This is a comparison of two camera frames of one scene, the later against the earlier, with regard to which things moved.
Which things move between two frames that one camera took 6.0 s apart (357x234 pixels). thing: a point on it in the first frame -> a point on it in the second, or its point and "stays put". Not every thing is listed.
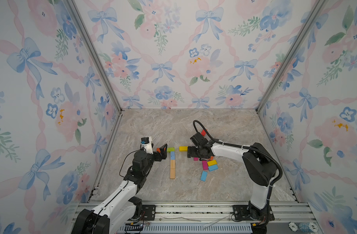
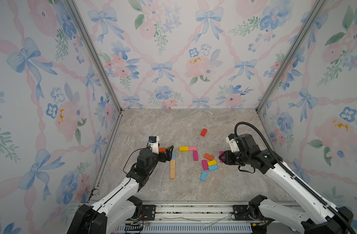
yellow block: (183, 148) stays put
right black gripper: (192, 153) -> (227, 159)
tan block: (172, 164) stays put
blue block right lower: (211, 168) stays put
